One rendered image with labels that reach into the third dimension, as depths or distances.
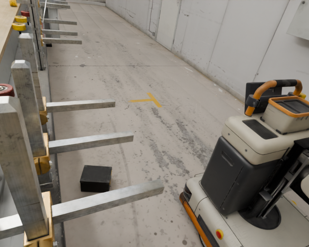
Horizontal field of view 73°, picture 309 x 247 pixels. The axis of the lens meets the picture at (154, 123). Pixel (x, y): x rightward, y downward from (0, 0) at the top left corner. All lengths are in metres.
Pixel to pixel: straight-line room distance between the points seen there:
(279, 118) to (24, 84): 0.99
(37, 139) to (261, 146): 0.83
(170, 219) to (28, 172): 1.28
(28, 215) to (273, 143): 0.90
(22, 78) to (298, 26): 2.60
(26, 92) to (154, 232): 1.17
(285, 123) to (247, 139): 0.18
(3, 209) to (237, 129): 0.96
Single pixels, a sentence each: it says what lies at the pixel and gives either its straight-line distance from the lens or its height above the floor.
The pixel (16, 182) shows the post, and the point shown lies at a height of 1.02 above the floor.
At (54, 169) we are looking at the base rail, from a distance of 0.83.
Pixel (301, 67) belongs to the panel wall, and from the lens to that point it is 2.97.
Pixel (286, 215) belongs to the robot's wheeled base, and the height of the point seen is 0.28.
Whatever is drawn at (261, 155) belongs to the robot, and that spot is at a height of 0.76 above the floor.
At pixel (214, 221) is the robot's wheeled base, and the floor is 0.26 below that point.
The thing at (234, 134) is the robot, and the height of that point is 0.76.
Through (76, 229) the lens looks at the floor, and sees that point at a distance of 1.49.
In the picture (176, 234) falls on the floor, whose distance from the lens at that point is 1.51.
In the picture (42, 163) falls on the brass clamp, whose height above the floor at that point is 0.84.
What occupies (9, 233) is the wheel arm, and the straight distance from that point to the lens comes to 0.57.
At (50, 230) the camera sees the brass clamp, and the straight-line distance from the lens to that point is 0.52.
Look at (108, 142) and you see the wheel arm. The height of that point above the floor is 0.81.
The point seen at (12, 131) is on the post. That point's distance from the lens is 0.32.
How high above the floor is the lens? 1.30
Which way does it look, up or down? 34 degrees down
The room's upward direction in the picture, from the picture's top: 11 degrees clockwise
